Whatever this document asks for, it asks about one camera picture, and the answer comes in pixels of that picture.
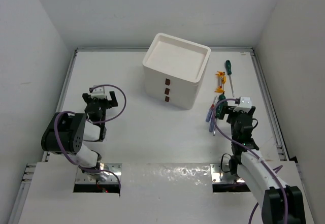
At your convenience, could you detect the yellow orange clamp tool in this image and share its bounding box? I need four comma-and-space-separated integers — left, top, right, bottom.
215, 71, 226, 93

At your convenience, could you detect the long green screwdriver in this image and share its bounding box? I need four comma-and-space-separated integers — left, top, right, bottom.
225, 60, 235, 97

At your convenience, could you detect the white drawer cabinet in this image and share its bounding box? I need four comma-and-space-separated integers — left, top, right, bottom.
142, 33, 211, 110

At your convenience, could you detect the short green screwdriver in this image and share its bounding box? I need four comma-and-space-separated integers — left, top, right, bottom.
218, 93, 226, 101

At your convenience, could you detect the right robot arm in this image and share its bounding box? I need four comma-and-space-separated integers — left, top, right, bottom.
212, 97, 306, 223

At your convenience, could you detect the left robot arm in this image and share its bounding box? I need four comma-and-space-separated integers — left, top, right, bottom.
41, 87, 120, 183

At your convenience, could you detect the blue screwdriver upper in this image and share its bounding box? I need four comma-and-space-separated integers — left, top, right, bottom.
206, 96, 217, 122

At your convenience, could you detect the blue screwdriver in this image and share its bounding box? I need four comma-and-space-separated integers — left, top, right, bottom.
206, 96, 217, 122
209, 112, 216, 136

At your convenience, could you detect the blue screwdriver lower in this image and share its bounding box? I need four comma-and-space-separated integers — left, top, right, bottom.
209, 112, 216, 136

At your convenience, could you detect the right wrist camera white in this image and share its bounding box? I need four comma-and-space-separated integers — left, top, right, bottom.
233, 97, 252, 113

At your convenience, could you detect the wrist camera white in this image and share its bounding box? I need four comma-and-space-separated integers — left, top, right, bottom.
89, 86, 107, 99
233, 97, 252, 113

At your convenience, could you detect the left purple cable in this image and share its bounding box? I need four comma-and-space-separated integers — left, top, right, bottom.
55, 84, 127, 190

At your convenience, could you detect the purple cable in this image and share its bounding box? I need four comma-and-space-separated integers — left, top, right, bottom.
55, 84, 127, 190
214, 97, 289, 224

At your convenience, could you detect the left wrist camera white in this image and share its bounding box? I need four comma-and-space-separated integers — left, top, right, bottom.
89, 86, 107, 99

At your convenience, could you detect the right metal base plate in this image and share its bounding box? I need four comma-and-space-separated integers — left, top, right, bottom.
210, 163, 245, 184

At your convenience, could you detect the metal base plate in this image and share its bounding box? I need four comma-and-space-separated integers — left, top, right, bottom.
210, 163, 245, 184
75, 163, 122, 184

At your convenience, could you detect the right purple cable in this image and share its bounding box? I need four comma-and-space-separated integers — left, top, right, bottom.
214, 97, 289, 224

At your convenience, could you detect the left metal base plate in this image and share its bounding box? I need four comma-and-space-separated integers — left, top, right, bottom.
75, 163, 122, 184

